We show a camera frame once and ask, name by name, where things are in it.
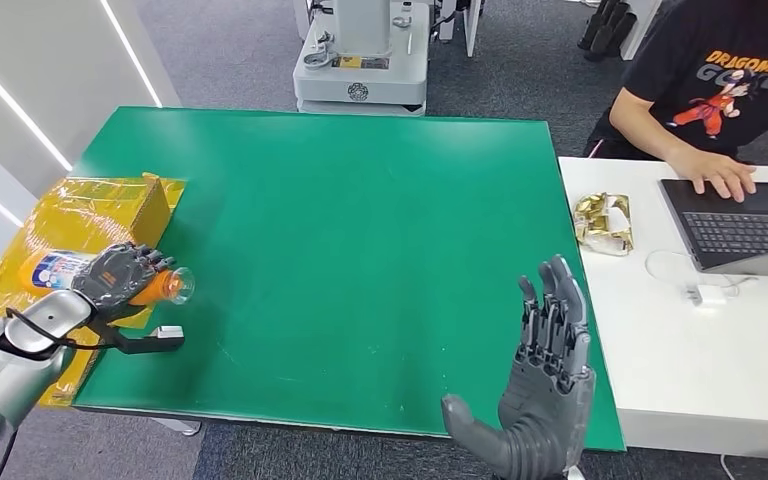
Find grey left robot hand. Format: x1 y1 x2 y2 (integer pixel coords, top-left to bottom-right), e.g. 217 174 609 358
70 242 177 320

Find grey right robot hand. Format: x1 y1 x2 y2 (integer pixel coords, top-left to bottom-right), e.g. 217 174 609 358
440 254 598 480

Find person's right hand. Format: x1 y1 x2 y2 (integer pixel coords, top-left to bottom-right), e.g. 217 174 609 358
662 146 758 204

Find orange bottle with clear cap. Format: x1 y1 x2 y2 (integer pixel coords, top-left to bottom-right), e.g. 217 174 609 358
17 247 197 308

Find dark grey laptop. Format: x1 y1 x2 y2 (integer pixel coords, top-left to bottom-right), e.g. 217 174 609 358
658 178 768 279

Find yellow taped cardboard box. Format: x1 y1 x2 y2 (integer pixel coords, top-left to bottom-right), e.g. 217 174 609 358
0 172 187 409

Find person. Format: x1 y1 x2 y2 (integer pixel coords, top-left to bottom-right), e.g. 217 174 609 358
582 0 768 204

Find white charger block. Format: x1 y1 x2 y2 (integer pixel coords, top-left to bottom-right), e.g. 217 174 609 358
684 282 729 308

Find crumpled gold foil wrapper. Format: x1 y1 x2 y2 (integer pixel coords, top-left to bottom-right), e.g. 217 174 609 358
572 191 636 258

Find white desk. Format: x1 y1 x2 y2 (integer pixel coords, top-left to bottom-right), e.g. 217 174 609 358
557 156 768 464

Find white table foot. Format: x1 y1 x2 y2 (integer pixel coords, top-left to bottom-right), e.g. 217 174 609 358
150 416 202 439

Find black ribbed robot parts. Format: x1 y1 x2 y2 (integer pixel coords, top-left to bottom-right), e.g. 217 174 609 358
576 0 641 64

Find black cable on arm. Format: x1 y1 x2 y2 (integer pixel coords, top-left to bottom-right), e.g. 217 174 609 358
0 307 124 363

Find thin white charger cable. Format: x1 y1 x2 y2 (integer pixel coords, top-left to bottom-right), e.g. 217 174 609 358
643 247 760 301

